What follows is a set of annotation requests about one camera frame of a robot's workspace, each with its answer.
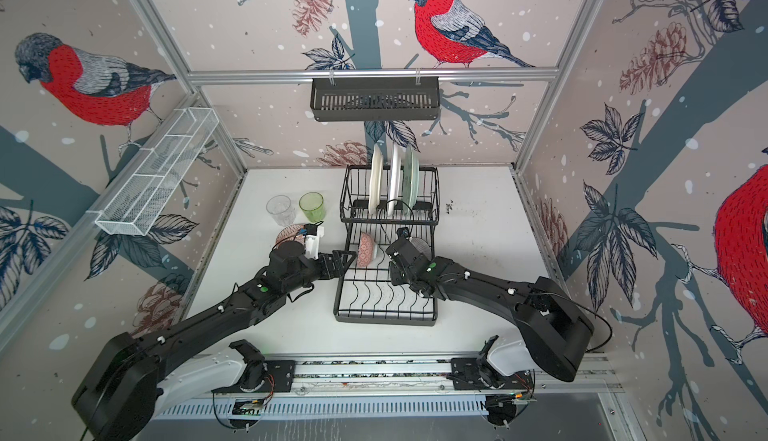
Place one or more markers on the cream plate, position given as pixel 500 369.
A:
pixel 374 187

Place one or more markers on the green glass tumbler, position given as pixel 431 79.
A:
pixel 312 204

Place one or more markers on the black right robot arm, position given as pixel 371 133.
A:
pixel 554 329

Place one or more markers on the white patterned plate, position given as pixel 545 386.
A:
pixel 394 180

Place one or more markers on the horizontal aluminium frame bar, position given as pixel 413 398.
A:
pixel 268 77

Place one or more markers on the black hanging wall basket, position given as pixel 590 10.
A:
pixel 375 99

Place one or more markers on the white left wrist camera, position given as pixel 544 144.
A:
pixel 312 234

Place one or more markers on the clear plastic cup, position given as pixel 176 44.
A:
pixel 282 210

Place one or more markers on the pale green plate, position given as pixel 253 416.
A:
pixel 411 173

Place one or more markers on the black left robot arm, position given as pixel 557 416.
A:
pixel 118 395

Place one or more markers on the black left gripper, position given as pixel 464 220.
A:
pixel 339 270

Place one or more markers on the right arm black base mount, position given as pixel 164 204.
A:
pixel 476 373

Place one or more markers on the orange and blue patterned bowl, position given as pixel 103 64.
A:
pixel 294 232

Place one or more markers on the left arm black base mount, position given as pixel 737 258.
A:
pixel 260 374

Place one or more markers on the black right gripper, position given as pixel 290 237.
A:
pixel 395 271

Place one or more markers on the white mesh wall shelf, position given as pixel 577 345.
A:
pixel 135 207

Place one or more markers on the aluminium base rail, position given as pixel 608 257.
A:
pixel 367 387

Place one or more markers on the pink floral bowl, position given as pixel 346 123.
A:
pixel 367 250

